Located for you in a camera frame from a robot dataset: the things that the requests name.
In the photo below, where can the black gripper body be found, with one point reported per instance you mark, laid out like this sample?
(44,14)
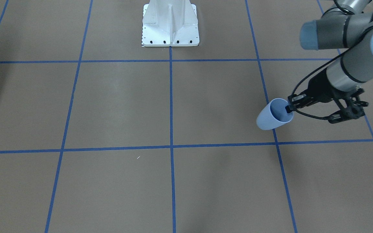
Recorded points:
(318,89)

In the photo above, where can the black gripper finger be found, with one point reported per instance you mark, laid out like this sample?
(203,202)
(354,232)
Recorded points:
(292,107)

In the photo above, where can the light blue plastic cup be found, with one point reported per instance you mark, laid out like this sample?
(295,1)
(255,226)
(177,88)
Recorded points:
(274,115)

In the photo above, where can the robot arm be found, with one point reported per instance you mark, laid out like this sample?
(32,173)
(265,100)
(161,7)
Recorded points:
(343,26)

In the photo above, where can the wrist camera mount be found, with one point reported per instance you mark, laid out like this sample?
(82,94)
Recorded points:
(350,105)

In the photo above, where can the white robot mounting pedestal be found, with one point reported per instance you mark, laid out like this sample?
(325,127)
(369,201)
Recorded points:
(168,23)

